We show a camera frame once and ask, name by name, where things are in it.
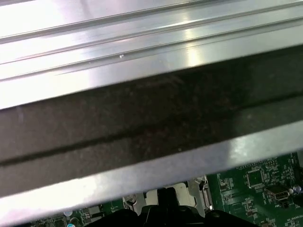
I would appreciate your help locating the black square chip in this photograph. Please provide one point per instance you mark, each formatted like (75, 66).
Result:
(255, 177)

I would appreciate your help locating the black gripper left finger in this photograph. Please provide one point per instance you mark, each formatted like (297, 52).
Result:
(151, 217)

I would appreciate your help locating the black PC case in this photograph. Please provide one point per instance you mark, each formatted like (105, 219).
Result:
(142, 123)

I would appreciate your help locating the silver CPU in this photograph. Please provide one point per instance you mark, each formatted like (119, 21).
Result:
(187, 194)

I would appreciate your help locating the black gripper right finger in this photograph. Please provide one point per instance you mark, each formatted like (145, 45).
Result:
(184, 217)

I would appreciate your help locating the CPU socket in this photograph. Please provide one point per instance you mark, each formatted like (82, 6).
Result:
(127, 198)

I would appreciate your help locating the metal socket cover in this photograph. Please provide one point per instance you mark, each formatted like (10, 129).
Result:
(202, 186)

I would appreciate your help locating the black internal USB port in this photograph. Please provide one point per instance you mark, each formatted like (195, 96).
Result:
(279, 195)

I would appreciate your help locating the green motherboard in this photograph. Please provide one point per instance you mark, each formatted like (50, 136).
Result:
(236, 201)

